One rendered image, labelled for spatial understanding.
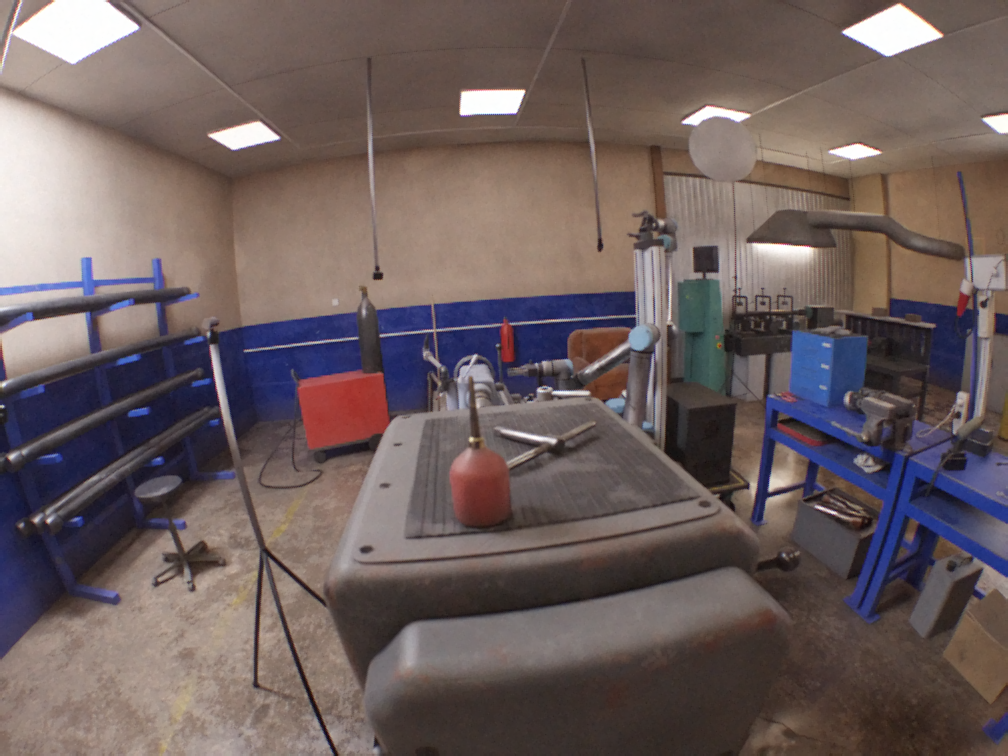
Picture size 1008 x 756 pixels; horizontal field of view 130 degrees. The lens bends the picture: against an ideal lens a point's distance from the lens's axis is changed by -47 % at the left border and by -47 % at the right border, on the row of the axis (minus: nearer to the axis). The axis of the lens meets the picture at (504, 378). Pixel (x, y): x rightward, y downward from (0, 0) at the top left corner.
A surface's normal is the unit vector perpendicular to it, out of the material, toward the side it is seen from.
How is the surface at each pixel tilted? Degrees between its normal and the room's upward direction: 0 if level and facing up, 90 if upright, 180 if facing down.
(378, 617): 90
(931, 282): 90
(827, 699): 0
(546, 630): 0
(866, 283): 90
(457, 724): 90
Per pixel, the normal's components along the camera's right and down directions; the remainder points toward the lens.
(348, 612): 0.11, 0.22
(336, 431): 0.44, 0.17
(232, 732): -0.07, -0.97
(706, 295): -0.99, 0.09
